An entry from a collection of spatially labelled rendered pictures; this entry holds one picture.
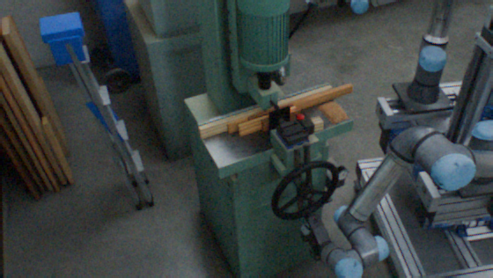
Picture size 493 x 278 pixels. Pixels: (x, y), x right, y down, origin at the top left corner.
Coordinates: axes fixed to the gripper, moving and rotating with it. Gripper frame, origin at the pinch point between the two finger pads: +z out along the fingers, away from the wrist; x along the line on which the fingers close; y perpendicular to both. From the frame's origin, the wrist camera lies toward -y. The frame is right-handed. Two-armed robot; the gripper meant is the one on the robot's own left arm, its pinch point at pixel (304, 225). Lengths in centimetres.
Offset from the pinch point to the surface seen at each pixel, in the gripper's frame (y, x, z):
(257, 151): -30.0, -6.8, 11.7
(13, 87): -72, -92, 112
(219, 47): -70, -6, 28
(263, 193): -8.2, -6.5, 22.2
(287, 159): -26.5, 0.7, 1.7
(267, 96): -49, 3, 13
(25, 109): -59, -92, 119
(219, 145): -35.0, -18.6, 19.5
